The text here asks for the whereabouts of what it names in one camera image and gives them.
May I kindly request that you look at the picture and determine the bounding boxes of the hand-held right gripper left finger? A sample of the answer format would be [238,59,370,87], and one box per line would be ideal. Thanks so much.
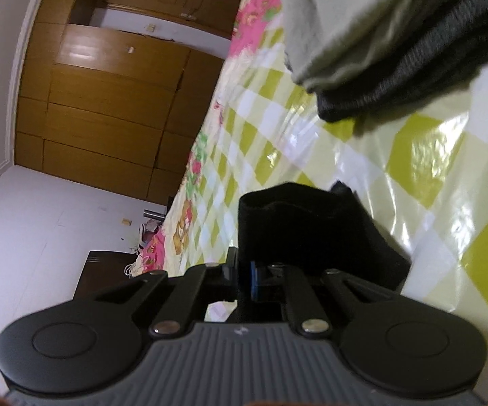
[94,247,240,340]

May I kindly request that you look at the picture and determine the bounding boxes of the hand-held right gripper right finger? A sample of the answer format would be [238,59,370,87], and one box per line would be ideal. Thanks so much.
[249,261,397,340]

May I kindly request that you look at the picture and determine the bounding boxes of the black pants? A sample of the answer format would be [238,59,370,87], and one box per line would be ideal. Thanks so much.
[223,182,412,323]

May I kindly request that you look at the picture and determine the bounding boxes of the nightstand clutter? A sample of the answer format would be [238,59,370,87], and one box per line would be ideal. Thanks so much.
[136,207,169,254]

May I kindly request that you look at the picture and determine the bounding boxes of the dark wooden headboard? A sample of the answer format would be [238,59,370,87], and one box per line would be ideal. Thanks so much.
[72,250,143,301]

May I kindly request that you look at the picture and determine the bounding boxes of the checkered printed blanket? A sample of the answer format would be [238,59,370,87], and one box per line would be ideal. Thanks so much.
[128,0,488,347]

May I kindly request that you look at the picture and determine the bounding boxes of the brown wooden wardrobe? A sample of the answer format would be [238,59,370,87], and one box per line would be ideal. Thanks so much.
[13,0,227,204]

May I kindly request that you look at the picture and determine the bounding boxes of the light grey folded cloth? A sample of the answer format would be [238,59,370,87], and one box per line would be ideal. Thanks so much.
[275,0,488,94]

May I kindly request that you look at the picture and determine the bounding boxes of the dark grey folded cloth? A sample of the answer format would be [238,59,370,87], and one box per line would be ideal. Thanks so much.
[316,0,488,125]

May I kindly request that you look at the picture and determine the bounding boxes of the white cable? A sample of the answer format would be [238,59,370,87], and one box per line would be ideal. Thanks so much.
[126,258,152,278]

